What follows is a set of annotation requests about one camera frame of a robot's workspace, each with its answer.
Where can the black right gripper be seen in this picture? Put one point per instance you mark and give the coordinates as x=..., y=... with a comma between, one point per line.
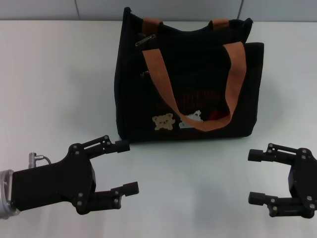
x=304, y=178

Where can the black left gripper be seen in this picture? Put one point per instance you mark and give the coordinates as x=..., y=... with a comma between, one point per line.
x=54, y=183

